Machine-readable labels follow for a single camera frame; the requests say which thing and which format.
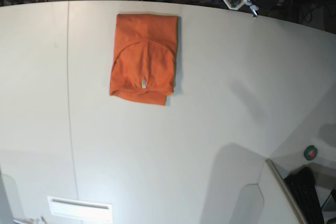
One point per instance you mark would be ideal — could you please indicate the orange t-shirt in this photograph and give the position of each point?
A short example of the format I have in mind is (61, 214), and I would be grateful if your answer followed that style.
(144, 58)

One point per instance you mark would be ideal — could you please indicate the green tape roll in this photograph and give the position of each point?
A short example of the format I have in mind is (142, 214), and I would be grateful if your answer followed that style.
(310, 153)

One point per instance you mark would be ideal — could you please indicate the black keyboard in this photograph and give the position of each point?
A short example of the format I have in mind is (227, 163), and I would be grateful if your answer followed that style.
(302, 187)

